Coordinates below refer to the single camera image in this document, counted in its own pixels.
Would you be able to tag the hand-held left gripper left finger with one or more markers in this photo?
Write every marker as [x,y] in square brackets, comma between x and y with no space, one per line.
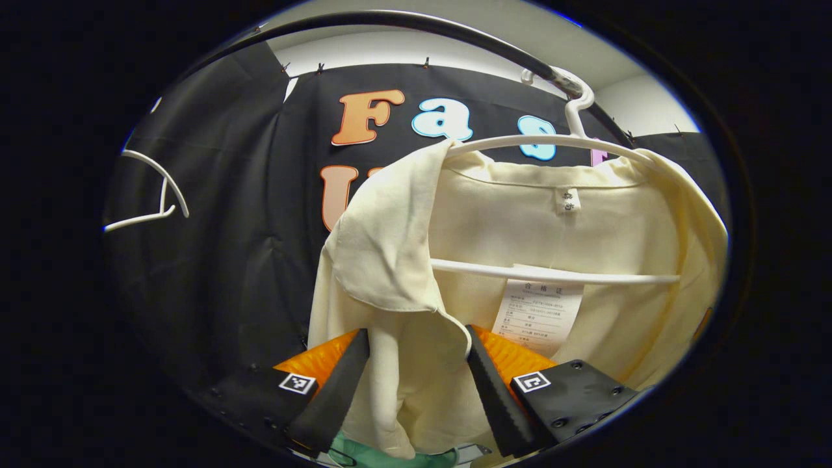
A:
[338,396]

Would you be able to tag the cream collared shirt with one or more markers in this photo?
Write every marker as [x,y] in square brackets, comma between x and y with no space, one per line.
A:
[390,260]

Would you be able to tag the black clothes rail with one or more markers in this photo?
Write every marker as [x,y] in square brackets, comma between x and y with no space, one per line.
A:
[390,18]

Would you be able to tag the green laundry hamper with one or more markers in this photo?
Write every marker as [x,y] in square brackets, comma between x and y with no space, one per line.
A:
[370,458]

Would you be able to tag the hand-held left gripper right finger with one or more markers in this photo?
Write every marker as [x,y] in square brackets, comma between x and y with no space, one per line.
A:
[497,396]

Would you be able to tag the white plastic hanger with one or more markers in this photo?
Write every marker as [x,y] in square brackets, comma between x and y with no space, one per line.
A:
[162,195]
[481,268]

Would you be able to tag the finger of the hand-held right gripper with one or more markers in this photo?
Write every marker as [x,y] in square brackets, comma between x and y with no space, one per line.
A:
[703,323]

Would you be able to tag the black backdrop cloth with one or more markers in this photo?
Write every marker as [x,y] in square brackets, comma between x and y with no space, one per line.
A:
[247,260]

